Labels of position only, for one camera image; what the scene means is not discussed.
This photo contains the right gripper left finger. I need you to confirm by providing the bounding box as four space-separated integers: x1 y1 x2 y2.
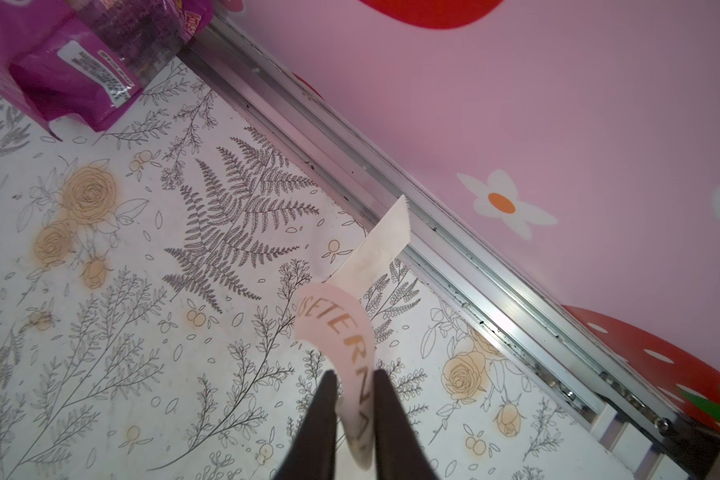
274 370 338 480

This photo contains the white ribbon strip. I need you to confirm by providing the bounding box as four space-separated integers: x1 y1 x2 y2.
294 196 411 470

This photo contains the purple snack packet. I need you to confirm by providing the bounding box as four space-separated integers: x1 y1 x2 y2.
0 0 213 132

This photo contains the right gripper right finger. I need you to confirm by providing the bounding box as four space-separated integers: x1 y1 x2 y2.
373 369 437 480

